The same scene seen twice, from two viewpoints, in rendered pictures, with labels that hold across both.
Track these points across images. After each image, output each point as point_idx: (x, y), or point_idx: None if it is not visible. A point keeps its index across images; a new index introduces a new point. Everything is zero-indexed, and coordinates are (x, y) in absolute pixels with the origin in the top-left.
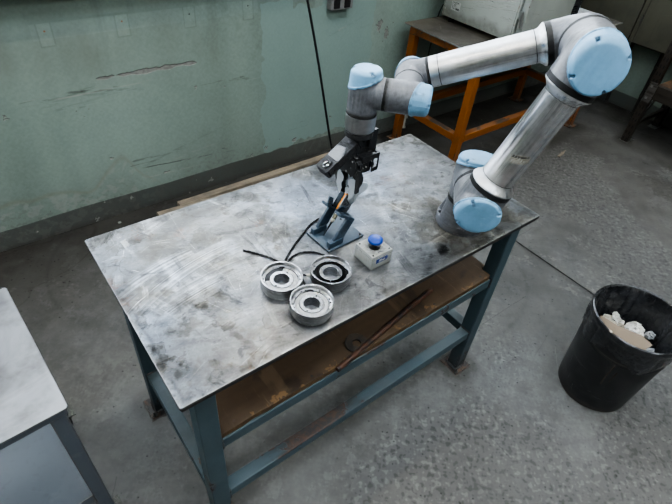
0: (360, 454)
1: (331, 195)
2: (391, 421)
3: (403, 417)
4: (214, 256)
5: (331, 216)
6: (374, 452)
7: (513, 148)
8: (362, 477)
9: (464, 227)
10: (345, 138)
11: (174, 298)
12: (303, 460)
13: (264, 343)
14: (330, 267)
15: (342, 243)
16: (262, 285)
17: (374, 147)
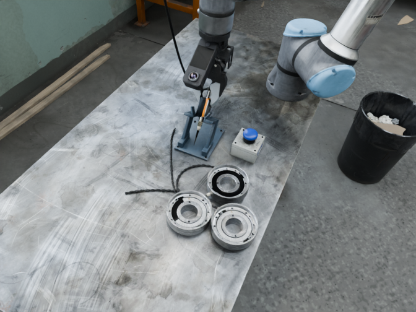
0: (248, 293)
1: (169, 99)
2: (255, 255)
3: (262, 247)
4: (99, 213)
5: (191, 123)
6: (257, 285)
7: (369, 8)
8: (259, 309)
9: (322, 96)
10: (201, 42)
11: (87, 286)
12: None
13: (214, 291)
14: (223, 177)
15: (213, 146)
16: (176, 228)
17: (226, 43)
